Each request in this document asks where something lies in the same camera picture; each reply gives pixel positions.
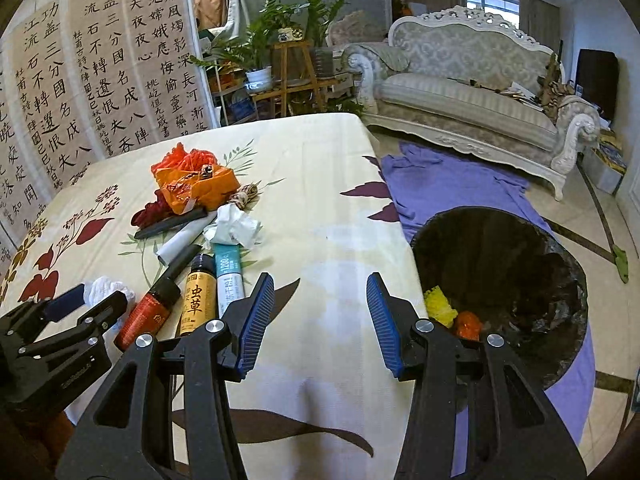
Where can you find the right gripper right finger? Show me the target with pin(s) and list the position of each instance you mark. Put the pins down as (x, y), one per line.
(514, 431)

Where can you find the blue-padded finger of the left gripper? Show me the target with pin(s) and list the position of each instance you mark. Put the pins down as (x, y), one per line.
(64, 305)

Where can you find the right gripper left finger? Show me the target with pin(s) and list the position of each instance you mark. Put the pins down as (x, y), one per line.
(125, 431)

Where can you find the red black bottle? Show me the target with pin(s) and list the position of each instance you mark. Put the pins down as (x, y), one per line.
(152, 311)

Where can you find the black cylinder tube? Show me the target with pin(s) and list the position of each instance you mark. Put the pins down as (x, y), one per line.
(171, 223)

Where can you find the yellow black bottle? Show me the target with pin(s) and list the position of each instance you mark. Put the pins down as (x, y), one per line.
(199, 298)

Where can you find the white paper roll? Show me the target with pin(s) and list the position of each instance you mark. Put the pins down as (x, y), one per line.
(183, 238)

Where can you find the orange plastic bag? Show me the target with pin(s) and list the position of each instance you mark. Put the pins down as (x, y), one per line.
(209, 187)

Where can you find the teal white tube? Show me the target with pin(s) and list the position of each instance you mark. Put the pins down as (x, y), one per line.
(230, 285)

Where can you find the white tissue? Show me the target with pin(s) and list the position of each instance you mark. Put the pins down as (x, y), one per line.
(232, 226)

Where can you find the orange trash in bin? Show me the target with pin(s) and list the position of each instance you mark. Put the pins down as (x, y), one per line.
(467, 326)

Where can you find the yellow trash in bin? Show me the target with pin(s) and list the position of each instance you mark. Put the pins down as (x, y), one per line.
(438, 307)

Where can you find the black lined trash bin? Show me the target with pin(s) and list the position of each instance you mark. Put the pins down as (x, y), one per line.
(514, 276)

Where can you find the white cloth ball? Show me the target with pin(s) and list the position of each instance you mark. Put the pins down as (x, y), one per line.
(97, 290)

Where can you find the dark red cloth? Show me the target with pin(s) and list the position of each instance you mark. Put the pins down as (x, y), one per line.
(152, 212)

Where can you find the brown patterned wrapper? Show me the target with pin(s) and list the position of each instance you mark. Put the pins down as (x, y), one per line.
(244, 196)

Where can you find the green cloth on floor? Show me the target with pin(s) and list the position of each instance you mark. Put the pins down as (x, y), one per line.
(621, 263)

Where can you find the purple floor sheet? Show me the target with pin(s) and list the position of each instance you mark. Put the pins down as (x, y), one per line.
(424, 182)

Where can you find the calligraphy folding screen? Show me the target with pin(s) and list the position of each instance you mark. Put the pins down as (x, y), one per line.
(86, 80)

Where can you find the white storage box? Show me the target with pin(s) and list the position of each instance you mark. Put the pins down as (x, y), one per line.
(602, 176)

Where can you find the potted plant white pot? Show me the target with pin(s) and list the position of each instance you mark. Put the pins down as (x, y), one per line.
(251, 50)

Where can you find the wooden plant stand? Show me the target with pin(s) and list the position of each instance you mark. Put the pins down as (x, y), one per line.
(297, 75)

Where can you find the ornate white sofa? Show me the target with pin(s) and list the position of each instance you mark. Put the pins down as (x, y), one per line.
(471, 81)

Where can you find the black television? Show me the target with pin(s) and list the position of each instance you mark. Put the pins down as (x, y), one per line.
(597, 72)

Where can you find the tall green plant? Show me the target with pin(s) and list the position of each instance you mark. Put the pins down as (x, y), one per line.
(319, 16)

